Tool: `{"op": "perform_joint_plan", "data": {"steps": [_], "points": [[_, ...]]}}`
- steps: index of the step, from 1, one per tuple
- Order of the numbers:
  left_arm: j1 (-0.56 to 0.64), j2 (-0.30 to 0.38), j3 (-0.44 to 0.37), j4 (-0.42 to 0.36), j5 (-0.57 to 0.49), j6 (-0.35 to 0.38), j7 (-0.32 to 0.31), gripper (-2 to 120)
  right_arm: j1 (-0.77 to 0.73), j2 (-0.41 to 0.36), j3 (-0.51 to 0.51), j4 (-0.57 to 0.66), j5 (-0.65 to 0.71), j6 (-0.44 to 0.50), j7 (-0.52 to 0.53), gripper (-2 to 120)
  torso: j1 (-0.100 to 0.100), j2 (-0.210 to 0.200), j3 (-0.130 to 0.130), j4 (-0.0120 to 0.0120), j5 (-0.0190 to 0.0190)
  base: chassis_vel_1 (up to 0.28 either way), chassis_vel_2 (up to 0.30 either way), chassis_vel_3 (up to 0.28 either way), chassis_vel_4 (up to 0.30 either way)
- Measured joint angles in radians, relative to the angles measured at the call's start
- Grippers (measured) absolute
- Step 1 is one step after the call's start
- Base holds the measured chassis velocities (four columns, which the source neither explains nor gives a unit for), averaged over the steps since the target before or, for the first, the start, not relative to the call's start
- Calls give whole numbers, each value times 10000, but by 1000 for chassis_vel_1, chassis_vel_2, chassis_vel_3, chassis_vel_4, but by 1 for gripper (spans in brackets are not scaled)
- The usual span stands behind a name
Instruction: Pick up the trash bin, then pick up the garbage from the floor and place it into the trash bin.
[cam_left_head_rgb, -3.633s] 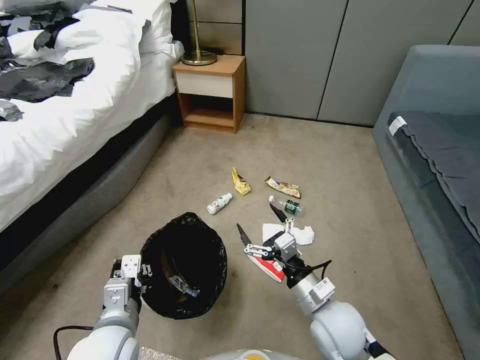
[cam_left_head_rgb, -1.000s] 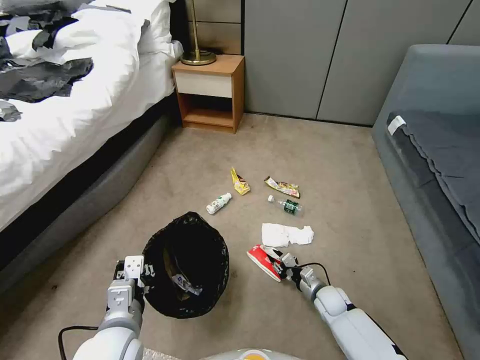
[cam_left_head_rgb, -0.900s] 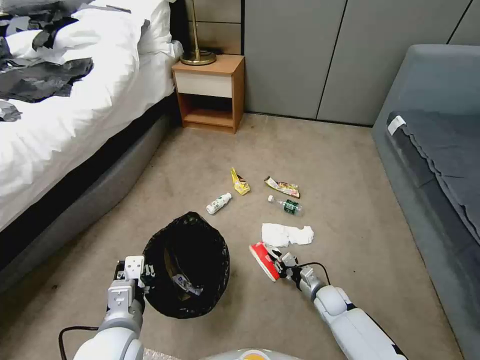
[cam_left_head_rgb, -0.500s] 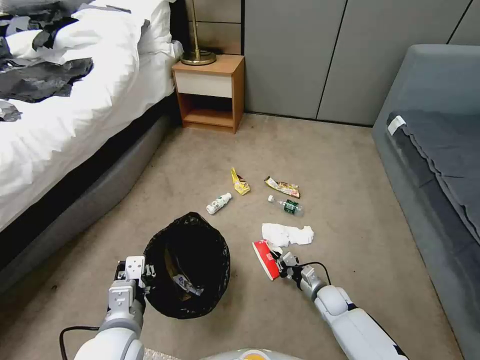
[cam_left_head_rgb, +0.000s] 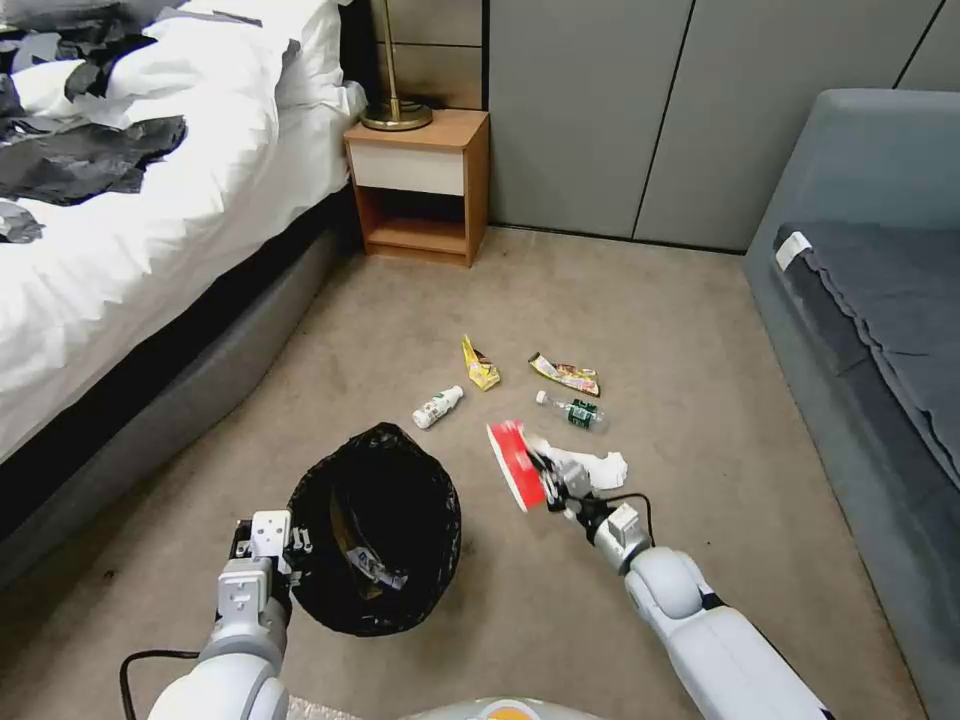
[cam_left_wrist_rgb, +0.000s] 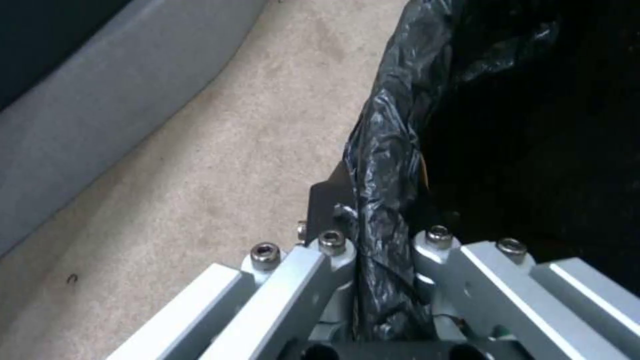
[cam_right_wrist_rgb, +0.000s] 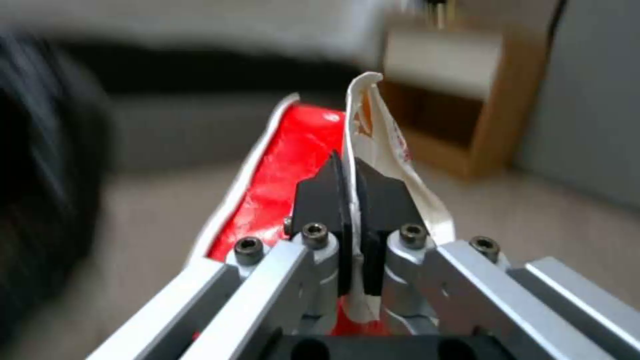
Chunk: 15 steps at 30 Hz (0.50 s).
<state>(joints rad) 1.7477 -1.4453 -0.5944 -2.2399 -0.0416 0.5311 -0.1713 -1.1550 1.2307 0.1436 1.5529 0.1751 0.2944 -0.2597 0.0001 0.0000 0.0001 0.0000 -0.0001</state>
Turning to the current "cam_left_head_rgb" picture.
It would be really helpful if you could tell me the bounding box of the large black plastic bag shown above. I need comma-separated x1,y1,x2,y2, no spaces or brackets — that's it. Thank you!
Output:
0,114,187,208

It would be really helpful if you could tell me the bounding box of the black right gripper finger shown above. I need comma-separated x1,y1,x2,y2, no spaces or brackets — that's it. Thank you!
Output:
526,441,567,483
535,479,573,516

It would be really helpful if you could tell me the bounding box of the grey upholstered bed frame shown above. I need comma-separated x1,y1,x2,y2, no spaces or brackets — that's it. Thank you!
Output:
0,183,363,594

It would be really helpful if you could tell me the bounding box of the brass floor lamp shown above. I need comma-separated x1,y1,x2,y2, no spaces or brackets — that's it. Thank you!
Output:
359,0,435,133

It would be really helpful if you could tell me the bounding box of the white cushion tag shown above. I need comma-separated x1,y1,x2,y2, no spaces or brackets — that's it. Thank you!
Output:
775,230,813,274

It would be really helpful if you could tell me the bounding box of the crumpled white paper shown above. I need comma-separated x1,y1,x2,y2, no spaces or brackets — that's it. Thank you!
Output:
524,437,631,494

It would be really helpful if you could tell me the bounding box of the grey fabric sofa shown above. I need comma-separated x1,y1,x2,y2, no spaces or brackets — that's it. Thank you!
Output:
742,88,960,720

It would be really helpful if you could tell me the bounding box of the wooden nightstand with white drawer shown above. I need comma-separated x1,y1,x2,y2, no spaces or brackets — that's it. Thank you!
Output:
343,109,492,269

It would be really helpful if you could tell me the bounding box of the white pillow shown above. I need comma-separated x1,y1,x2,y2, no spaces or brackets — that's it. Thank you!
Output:
274,0,370,115

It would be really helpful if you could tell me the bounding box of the yellow brown cardboard scrap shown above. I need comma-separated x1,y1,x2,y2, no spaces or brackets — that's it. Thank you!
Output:
328,485,366,558

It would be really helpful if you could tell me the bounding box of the small white plastic bottle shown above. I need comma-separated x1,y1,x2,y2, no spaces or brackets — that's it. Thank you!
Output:
411,384,466,432

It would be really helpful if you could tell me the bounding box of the red and white package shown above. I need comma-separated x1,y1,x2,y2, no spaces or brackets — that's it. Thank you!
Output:
485,419,554,514

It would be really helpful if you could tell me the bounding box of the white duvet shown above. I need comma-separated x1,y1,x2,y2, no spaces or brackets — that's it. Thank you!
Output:
0,0,357,465

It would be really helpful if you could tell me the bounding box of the small grey plastic bag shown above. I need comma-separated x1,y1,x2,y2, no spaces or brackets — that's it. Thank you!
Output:
0,199,48,246

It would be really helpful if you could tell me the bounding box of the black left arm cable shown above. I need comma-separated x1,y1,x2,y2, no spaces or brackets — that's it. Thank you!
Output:
119,649,202,720

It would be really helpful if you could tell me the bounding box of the trash bin with black bag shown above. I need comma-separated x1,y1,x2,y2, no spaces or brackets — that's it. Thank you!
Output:
287,422,463,639

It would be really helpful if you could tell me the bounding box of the brown and green snack wrapper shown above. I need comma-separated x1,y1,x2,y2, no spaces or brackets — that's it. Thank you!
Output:
527,351,603,396

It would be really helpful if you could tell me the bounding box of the clear bottle with green label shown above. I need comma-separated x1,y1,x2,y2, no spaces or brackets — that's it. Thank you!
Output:
534,389,605,436

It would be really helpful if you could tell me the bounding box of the white robot front shell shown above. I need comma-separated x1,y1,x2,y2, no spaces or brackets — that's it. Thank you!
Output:
424,695,558,720

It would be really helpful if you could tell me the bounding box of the dark grey sofa cushion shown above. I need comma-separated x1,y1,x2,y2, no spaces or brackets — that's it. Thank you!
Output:
775,220,960,493

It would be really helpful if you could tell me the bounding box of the yellow crumpled wrapper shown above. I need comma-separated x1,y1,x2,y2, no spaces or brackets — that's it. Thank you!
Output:
459,333,502,393

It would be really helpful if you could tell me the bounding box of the brown wooden headboard panel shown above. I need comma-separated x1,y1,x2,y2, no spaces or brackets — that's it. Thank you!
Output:
373,0,490,115

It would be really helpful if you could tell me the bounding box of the printed white wrapper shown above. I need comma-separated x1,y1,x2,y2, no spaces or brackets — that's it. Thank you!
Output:
344,547,411,595

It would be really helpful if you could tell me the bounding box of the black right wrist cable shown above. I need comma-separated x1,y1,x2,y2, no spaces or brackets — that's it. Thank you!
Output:
566,491,655,549

